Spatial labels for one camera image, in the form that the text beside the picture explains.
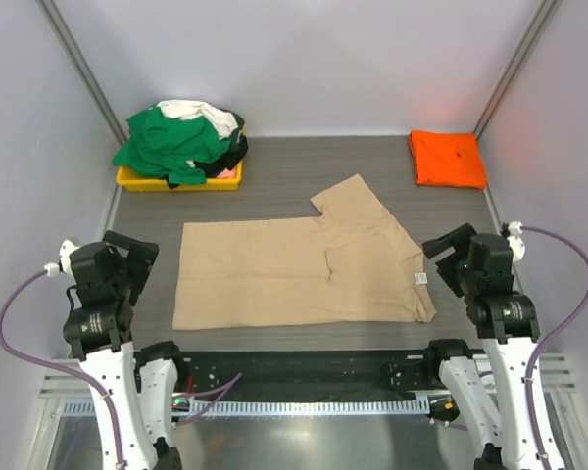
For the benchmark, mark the green t shirt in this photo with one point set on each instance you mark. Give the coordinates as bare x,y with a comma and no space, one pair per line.
161,147

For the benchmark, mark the black t shirt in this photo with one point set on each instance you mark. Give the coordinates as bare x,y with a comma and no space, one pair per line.
232,154

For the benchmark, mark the left aluminium frame post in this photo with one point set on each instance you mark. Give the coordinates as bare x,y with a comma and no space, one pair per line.
66,38

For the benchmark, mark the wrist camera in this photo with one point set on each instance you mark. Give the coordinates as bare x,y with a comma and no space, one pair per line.
64,264
512,232

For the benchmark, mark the aluminium frame post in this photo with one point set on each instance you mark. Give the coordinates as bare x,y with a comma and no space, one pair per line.
66,38
523,50

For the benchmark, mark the white t shirt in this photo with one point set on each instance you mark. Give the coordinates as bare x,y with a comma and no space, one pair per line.
206,115

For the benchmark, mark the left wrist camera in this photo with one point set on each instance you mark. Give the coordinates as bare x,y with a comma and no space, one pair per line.
64,264

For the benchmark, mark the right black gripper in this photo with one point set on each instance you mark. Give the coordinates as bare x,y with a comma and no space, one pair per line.
460,239

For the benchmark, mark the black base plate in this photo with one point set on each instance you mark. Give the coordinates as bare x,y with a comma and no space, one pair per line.
299,376

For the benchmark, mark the beige t shirt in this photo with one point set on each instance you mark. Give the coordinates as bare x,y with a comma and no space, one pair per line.
353,262

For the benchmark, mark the pink garment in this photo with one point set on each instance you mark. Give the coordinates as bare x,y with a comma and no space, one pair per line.
227,173

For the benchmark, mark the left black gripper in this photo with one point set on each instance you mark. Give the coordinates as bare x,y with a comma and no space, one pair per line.
136,251

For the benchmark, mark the yellow plastic bin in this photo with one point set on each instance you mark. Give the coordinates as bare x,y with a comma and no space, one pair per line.
132,182

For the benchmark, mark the slotted cable duct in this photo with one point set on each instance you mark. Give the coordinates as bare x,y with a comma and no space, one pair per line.
224,409

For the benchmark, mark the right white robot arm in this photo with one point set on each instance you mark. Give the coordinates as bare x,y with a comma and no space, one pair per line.
512,429

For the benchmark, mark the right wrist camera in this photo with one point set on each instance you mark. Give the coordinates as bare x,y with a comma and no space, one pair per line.
512,232

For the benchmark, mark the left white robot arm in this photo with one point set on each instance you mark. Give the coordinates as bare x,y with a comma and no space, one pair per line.
131,389

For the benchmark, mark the right aluminium frame post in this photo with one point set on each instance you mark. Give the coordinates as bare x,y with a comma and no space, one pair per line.
523,50

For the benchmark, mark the folded orange t shirt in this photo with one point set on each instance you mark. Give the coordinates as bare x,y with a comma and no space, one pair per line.
447,160

